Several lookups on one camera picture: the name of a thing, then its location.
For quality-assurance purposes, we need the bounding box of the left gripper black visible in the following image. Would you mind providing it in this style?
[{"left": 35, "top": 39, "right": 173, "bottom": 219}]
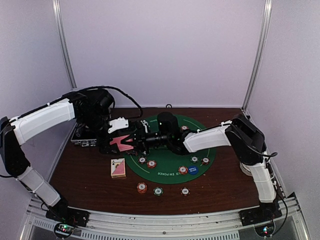
[{"left": 80, "top": 110, "right": 121, "bottom": 156}]

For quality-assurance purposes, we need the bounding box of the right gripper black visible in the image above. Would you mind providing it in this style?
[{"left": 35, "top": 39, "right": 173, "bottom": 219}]
[{"left": 121, "top": 126, "right": 171, "bottom": 154}]

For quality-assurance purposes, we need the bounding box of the pink-backed playing card deck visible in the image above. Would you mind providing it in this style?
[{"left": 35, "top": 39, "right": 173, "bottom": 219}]
[{"left": 109, "top": 135, "right": 134, "bottom": 152}]

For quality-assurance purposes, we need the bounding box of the red five chip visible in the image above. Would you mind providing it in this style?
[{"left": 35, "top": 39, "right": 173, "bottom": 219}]
[
  {"left": 147, "top": 160, "right": 157, "bottom": 169},
  {"left": 178, "top": 166, "right": 188, "bottom": 175}
]

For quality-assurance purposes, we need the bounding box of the orange poker chip stack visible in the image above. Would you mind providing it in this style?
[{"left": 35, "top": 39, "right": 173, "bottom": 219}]
[{"left": 136, "top": 182, "right": 148, "bottom": 194}]

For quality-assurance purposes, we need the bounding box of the green poker chip stack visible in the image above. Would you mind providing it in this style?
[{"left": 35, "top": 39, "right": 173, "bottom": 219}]
[{"left": 153, "top": 186, "right": 164, "bottom": 197}]

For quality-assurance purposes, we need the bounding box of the green chip seat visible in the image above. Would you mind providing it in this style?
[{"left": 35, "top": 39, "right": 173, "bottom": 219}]
[{"left": 190, "top": 156, "right": 199, "bottom": 163}]

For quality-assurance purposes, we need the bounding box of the blue small blind button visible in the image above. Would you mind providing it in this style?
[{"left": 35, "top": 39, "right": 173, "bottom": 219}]
[{"left": 188, "top": 166, "right": 199, "bottom": 175}]

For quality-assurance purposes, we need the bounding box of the brown poker chip stack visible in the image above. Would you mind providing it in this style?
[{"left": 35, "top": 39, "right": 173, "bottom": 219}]
[{"left": 180, "top": 187, "right": 190, "bottom": 196}]

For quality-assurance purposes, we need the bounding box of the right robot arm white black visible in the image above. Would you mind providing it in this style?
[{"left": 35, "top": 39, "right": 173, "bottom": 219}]
[{"left": 121, "top": 112, "right": 282, "bottom": 226}]

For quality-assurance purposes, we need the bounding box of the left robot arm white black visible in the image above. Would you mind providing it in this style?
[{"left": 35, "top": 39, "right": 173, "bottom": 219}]
[{"left": 0, "top": 86, "right": 129, "bottom": 224}]

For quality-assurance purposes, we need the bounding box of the gold card deck box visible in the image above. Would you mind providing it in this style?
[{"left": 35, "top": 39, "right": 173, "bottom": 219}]
[{"left": 110, "top": 158, "right": 126, "bottom": 178}]

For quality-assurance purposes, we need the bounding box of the round green poker mat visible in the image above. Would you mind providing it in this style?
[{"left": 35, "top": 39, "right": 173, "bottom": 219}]
[{"left": 121, "top": 114, "right": 217, "bottom": 185}]

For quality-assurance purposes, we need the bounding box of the white ceramic bowl stack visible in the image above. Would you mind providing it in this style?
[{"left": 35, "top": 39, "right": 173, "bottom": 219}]
[{"left": 239, "top": 162, "right": 253, "bottom": 177}]

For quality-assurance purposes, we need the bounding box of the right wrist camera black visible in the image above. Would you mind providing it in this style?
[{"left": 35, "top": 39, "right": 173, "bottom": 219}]
[{"left": 157, "top": 112, "right": 180, "bottom": 136}]

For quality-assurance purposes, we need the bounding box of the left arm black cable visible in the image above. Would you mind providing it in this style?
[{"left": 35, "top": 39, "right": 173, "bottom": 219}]
[{"left": 74, "top": 85, "right": 144, "bottom": 121}]

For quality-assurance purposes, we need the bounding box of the left aluminium post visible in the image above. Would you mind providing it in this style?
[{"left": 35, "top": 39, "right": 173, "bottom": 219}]
[{"left": 52, "top": 0, "right": 77, "bottom": 90}]

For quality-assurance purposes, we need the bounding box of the aluminium post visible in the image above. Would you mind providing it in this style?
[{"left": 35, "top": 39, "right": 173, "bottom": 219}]
[
  {"left": 241, "top": 0, "right": 273, "bottom": 113},
  {"left": 52, "top": 0, "right": 77, "bottom": 90}
]

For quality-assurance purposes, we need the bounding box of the front aluminium rail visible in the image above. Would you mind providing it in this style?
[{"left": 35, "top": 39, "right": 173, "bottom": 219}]
[{"left": 17, "top": 197, "right": 311, "bottom": 240}]

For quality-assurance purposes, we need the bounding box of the right aluminium post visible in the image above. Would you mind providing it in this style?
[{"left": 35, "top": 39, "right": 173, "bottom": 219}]
[{"left": 241, "top": 0, "right": 273, "bottom": 113}]

